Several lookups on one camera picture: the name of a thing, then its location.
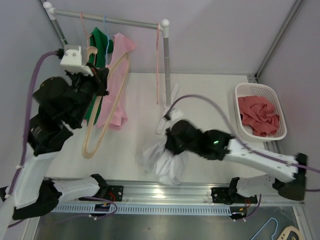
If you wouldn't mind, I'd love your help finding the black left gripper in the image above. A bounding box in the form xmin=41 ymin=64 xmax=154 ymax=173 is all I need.
xmin=67 ymin=61 xmax=111 ymax=125

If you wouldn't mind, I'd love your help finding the beige wooden hanger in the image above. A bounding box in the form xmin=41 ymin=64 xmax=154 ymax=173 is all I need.
xmin=81 ymin=46 xmax=132 ymax=160

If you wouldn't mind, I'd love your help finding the white t shirt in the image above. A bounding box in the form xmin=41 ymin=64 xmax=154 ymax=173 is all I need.
xmin=138 ymin=140 xmax=189 ymax=186

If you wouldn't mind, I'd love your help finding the coral red t shirt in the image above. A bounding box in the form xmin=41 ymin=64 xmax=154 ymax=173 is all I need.
xmin=237 ymin=95 xmax=280 ymax=137

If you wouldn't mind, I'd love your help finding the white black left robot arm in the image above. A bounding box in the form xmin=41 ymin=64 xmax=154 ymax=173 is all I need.
xmin=0 ymin=64 xmax=109 ymax=221

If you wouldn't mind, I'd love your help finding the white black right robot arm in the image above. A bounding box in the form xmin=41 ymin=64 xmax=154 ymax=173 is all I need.
xmin=165 ymin=120 xmax=308 ymax=203

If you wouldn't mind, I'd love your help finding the green t shirt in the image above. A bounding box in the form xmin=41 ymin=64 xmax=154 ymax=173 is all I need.
xmin=82 ymin=26 xmax=116 ymax=126

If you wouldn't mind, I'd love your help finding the blue plastic hanger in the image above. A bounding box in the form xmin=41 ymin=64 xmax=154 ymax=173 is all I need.
xmin=103 ymin=15 xmax=114 ymax=65

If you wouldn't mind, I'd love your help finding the pink t shirt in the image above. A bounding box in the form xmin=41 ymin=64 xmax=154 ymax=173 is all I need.
xmin=95 ymin=33 xmax=136 ymax=130

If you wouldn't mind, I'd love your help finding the blue hanger on floor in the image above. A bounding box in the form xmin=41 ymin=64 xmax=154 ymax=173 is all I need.
xmin=250 ymin=217 xmax=279 ymax=240

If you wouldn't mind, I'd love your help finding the wooden hanger on floor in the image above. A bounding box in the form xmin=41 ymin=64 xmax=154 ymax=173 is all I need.
xmin=277 ymin=225 xmax=305 ymax=240

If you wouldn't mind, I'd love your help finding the silver white clothes rack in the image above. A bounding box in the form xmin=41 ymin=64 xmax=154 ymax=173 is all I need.
xmin=42 ymin=1 xmax=181 ymax=135

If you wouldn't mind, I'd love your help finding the white perforated plastic basket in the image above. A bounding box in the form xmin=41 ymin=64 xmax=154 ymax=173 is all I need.
xmin=234 ymin=83 xmax=287 ymax=142

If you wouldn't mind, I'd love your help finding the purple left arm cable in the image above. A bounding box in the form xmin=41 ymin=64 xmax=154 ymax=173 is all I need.
xmin=4 ymin=48 xmax=65 ymax=229

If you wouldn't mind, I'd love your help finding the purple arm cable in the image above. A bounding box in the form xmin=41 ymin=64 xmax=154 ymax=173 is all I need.
xmin=166 ymin=93 xmax=320 ymax=221
xmin=4 ymin=48 xmax=65 ymax=229

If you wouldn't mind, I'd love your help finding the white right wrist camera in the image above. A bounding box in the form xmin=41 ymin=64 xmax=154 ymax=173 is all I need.
xmin=163 ymin=108 xmax=184 ymax=122

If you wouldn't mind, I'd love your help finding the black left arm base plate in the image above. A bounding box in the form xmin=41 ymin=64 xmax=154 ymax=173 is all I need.
xmin=93 ymin=185 xmax=124 ymax=202

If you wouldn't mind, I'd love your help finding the aluminium rail frame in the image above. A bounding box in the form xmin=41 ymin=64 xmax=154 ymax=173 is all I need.
xmin=32 ymin=177 xmax=305 ymax=207

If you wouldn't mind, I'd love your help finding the white slotted cable duct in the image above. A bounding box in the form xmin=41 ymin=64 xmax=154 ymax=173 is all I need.
xmin=52 ymin=203 xmax=246 ymax=216

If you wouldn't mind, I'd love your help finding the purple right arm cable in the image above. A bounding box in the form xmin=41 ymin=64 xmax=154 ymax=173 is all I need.
xmin=166 ymin=93 xmax=320 ymax=221

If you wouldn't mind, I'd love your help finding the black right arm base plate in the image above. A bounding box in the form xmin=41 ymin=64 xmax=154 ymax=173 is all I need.
xmin=211 ymin=187 xmax=258 ymax=205

